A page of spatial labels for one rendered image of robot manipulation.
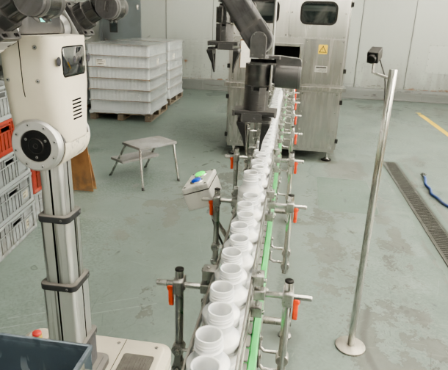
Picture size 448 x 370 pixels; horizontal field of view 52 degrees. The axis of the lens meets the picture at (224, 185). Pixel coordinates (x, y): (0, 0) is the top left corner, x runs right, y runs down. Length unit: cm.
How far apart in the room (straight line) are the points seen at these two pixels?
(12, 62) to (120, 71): 609
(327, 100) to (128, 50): 331
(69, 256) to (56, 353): 66
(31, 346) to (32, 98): 70
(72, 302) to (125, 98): 601
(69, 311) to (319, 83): 431
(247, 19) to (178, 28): 1023
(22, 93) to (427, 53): 1041
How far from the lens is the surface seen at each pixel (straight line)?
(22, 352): 105
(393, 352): 262
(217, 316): 66
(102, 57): 754
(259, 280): 85
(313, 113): 552
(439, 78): 1146
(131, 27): 1154
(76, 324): 175
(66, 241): 160
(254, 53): 104
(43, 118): 143
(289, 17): 543
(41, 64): 138
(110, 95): 758
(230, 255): 84
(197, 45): 1118
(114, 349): 206
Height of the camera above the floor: 155
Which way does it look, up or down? 20 degrees down
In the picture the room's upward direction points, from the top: 2 degrees clockwise
